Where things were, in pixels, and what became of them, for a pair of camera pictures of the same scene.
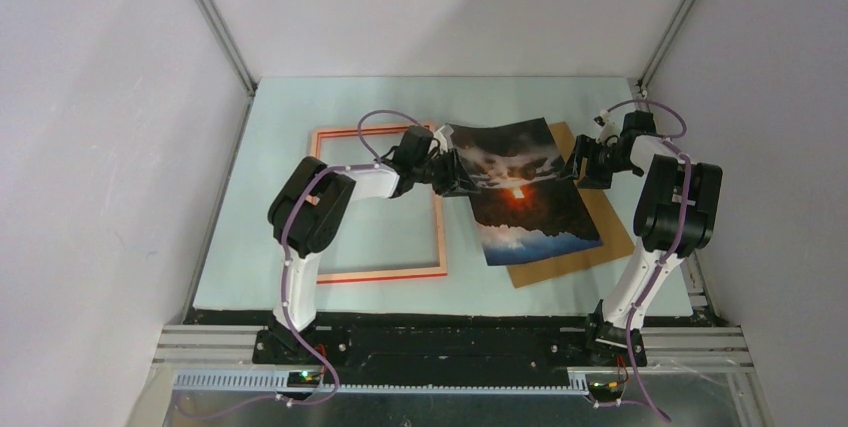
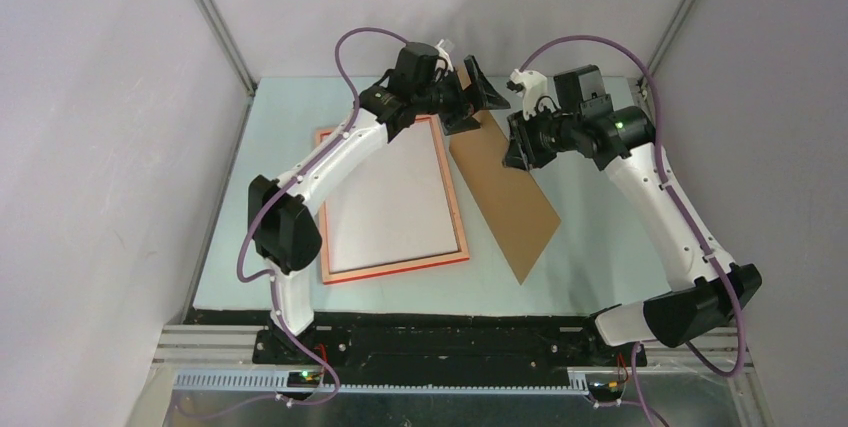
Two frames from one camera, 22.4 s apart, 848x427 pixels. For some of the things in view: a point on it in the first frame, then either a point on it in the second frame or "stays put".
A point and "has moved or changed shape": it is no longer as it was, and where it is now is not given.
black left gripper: [455, 181] to [477, 97]
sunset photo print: [522, 210] to [390, 203]
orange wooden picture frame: [389, 275] has moved or changed shape
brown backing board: [606, 220] to [514, 204]
